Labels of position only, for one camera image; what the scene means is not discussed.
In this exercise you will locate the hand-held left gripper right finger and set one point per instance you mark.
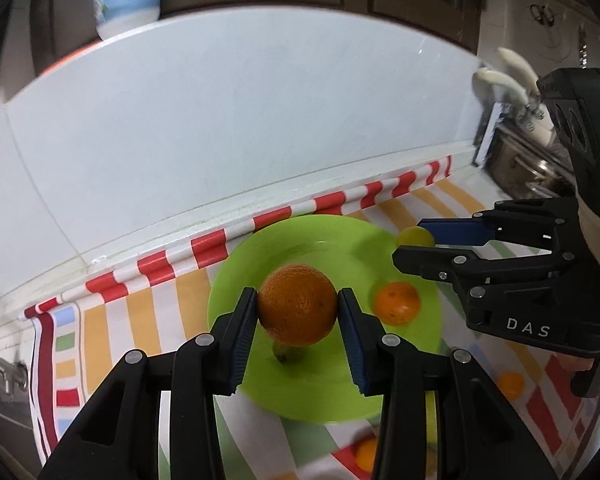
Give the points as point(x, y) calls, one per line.
point(352, 345)

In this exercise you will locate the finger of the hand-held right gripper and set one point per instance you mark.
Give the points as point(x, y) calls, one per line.
point(455, 231)
point(430, 262)

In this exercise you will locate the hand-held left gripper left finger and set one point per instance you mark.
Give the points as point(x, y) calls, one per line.
point(242, 340)

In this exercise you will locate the yellow-green round fruit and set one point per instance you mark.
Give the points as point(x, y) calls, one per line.
point(414, 236)

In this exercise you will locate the green plate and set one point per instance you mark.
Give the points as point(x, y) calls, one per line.
point(325, 385)

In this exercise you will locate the large orange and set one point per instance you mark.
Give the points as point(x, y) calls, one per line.
point(297, 305)

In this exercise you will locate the green fruit with stem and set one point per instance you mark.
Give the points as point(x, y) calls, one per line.
point(286, 353)

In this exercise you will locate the small orange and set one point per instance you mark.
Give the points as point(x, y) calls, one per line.
point(366, 455)
point(511, 385)
point(397, 303)

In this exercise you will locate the stainless steel sink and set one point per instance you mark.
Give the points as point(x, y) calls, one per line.
point(522, 165)

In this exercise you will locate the striped tablecloth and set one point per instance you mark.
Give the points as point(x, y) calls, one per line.
point(130, 320)

